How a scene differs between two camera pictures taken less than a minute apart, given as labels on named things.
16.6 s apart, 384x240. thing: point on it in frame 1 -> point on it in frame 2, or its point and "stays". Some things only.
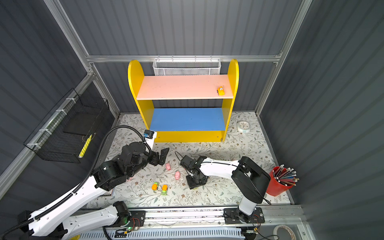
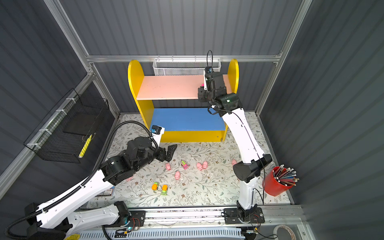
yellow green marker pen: [85, 147] stays
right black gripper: [190, 184] -> [200, 93]
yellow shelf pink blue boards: [185, 124] stays
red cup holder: [275, 187] stays
